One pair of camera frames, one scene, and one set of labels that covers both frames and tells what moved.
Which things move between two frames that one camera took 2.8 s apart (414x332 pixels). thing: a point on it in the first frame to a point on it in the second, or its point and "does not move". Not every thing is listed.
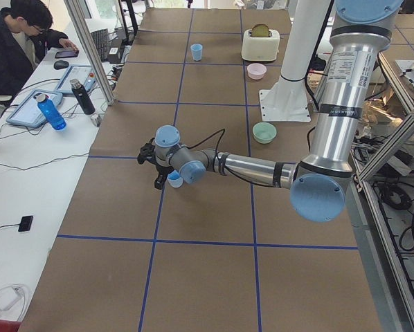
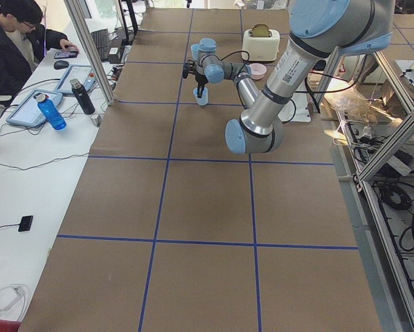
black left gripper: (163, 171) to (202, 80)
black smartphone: (67, 53) does not move
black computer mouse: (60, 64) does not move
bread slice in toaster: (260, 30) does not move
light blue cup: (174, 179) to (201, 86)
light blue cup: (196, 52) does not move
